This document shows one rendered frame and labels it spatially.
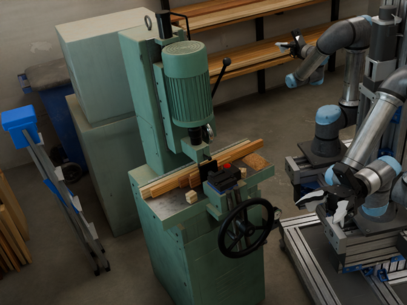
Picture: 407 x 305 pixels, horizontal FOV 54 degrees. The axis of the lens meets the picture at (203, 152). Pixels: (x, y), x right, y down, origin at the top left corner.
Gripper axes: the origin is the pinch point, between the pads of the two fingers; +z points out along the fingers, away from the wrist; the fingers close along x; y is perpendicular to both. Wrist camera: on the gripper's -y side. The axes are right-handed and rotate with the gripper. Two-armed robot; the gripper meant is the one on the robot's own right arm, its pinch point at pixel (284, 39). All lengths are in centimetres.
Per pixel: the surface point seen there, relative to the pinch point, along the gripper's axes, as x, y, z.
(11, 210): -193, 68, 63
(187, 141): -85, 5, -47
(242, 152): -61, 23, -49
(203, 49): -71, -36, -57
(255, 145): -53, 24, -48
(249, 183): -68, 28, -65
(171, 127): -89, -3, -44
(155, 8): -22, 4, 177
